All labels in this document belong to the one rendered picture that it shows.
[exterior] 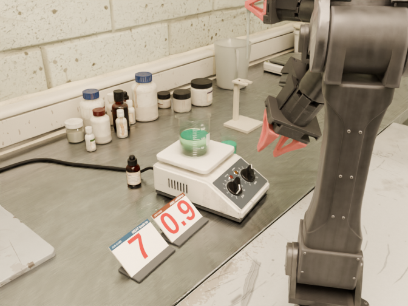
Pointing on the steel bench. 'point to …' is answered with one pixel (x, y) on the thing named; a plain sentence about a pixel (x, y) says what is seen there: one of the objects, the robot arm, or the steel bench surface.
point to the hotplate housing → (202, 188)
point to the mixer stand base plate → (19, 248)
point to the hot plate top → (173, 157)
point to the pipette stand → (238, 122)
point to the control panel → (250, 190)
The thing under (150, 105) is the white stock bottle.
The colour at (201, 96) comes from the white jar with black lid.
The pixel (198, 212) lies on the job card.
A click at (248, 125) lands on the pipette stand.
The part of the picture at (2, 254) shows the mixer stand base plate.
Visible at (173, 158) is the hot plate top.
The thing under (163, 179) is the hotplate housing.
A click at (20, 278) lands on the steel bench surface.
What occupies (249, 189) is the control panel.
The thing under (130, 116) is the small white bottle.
